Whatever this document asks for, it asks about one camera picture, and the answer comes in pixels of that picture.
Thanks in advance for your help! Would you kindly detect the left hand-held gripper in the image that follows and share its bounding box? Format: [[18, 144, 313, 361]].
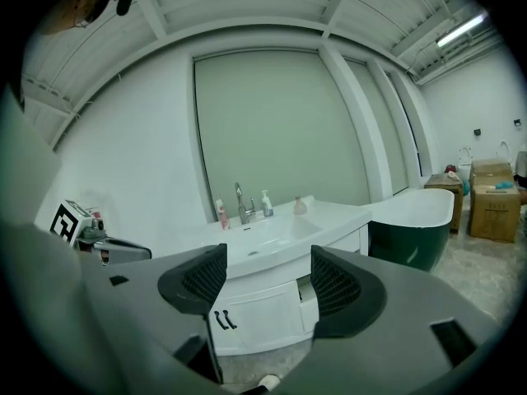
[[49, 198, 153, 267]]

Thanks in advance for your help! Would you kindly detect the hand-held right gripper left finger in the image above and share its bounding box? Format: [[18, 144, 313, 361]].
[[81, 243, 229, 386]]

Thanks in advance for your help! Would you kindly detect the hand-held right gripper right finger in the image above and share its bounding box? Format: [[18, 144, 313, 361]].
[[279, 244, 508, 395]]

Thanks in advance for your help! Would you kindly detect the pink patterned bottle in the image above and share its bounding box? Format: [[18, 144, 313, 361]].
[[215, 198, 231, 231]]

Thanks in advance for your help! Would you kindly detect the white ceramic bathroom sink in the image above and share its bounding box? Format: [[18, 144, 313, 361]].
[[180, 195, 374, 280]]

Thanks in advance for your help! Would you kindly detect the white pump soap bottle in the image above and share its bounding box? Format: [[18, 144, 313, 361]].
[[259, 189, 275, 218]]

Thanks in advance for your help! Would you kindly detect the white oval basin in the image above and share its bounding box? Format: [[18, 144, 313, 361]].
[[367, 188, 455, 273]]

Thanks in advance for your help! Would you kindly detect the small cardboard box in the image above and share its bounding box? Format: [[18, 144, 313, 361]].
[[423, 173, 464, 235]]

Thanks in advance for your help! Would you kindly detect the white vanity cabinet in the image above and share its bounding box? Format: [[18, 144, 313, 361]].
[[205, 224, 371, 356]]

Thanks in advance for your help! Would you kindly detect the large cardboard box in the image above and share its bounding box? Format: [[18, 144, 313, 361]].
[[469, 184, 522, 244]]

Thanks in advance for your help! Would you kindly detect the chrome faucet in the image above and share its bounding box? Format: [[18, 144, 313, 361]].
[[234, 181, 258, 225]]

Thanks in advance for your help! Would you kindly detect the flat cardboard box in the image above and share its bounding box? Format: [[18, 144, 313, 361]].
[[469, 159, 515, 188]]

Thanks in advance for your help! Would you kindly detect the narrow grey window blind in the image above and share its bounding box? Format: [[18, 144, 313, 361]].
[[343, 57, 409, 198]]

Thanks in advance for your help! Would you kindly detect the wide grey window blind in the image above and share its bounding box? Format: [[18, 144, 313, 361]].
[[193, 49, 372, 224]]

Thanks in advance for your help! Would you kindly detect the ceiling tube light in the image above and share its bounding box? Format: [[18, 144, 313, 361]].
[[435, 12, 490, 49]]

